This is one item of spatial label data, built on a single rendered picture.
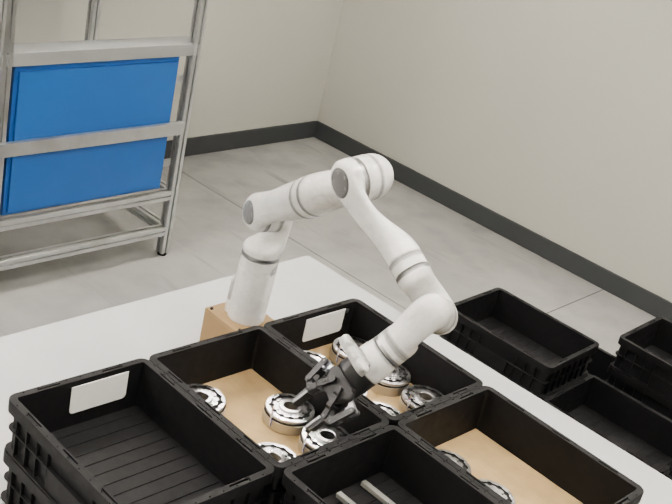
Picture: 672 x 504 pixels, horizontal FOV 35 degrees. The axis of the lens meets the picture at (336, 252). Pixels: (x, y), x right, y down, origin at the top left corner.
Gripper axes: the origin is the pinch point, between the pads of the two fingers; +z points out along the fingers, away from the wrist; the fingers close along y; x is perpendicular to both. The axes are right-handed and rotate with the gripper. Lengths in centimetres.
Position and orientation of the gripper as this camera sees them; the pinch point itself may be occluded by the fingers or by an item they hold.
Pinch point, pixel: (306, 412)
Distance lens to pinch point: 205.0
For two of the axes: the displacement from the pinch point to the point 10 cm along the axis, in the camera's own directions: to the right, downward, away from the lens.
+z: -7.8, 6.1, 1.7
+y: -4.1, -6.9, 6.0
